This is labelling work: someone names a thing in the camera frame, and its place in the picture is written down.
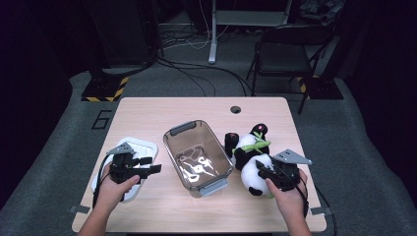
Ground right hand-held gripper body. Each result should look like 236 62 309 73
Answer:
268 148 314 193

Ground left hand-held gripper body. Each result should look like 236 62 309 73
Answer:
105 142 146 185

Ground white lid with grey handle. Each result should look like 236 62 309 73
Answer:
90 136 159 204

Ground panda plush toy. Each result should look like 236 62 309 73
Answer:
223 123 283 200

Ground clear plastic storage box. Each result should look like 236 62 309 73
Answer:
162 119 235 199

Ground person's right hand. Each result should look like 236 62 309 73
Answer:
265 169 310 217

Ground person's left hand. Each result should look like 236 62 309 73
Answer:
94 163 141 211

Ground grey tape strip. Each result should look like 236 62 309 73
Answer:
310 206 332 216
68 205 91 215

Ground black yellow striped base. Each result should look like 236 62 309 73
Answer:
81 76 130 103
296 75 345 100

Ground black folding chair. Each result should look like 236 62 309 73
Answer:
245 24 336 116

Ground dark cabinet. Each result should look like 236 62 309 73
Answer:
84 0 162 71

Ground white metal stand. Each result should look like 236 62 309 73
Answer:
208 0 293 65

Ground dark cloth bundle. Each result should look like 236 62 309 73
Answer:
297 0 346 27

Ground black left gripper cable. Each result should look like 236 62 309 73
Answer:
91 152 114 209

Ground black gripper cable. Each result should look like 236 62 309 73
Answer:
91 152 114 209
295 176 338 236

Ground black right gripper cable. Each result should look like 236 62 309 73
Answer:
295 176 338 236

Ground black floor cables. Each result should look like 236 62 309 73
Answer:
154 54 254 98

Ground white floor cable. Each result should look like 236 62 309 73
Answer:
162 0 231 51

